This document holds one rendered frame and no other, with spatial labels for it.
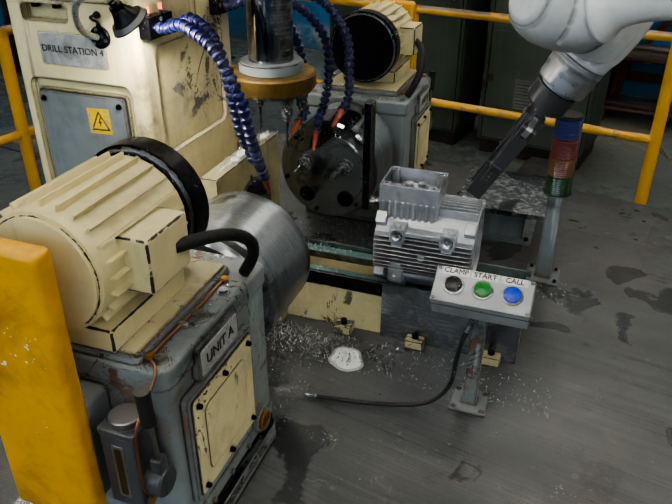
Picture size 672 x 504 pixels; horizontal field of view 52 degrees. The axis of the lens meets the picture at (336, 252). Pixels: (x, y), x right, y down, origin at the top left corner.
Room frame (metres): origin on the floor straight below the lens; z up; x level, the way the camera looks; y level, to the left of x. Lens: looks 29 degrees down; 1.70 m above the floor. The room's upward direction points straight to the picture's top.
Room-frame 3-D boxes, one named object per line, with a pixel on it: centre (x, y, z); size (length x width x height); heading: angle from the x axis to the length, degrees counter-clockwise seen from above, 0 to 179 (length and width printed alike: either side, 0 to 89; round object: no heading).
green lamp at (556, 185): (1.48, -0.52, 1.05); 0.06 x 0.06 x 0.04
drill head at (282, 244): (1.04, 0.21, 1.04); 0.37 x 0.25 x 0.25; 160
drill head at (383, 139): (1.69, -0.02, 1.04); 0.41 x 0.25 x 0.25; 160
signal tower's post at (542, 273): (1.48, -0.52, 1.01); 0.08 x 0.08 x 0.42; 70
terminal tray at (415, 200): (1.29, -0.16, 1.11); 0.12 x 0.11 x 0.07; 72
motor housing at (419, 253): (1.27, -0.20, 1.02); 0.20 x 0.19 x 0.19; 72
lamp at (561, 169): (1.48, -0.52, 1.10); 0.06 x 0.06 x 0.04
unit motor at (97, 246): (0.77, 0.28, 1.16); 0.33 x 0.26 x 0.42; 160
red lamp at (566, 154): (1.48, -0.52, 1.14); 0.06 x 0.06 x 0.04
